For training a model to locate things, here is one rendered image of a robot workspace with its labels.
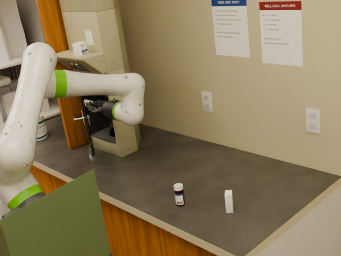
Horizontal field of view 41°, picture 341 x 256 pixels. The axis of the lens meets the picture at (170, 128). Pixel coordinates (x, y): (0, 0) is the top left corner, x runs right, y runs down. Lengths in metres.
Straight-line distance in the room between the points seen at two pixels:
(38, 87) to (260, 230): 0.95
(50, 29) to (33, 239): 1.38
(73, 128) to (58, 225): 1.25
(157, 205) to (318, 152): 0.76
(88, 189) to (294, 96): 1.04
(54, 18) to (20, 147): 1.21
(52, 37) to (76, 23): 0.20
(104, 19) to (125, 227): 1.01
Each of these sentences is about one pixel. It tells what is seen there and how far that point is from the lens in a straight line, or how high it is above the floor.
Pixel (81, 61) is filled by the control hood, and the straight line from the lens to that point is 2.30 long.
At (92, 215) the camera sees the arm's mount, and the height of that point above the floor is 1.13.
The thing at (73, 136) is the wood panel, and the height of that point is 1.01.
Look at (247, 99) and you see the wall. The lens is 2.30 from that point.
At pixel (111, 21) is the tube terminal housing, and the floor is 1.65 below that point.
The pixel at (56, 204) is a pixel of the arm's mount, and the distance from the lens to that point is 1.52.
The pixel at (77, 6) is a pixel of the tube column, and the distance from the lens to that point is 2.42.
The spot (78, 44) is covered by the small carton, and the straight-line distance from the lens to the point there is 2.35.
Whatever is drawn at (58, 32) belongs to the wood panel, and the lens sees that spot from 2.62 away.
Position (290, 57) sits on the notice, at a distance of 2.10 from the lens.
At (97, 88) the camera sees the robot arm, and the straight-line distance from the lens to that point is 1.96.
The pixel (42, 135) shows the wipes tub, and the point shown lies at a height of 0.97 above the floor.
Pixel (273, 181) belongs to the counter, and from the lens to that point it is 2.08.
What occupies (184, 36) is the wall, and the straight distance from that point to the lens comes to 2.49.
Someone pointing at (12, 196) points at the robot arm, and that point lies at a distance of 1.65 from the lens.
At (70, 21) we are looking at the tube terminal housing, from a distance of 2.51.
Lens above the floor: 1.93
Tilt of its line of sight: 21 degrees down
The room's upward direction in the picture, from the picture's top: 8 degrees counter-clockwise
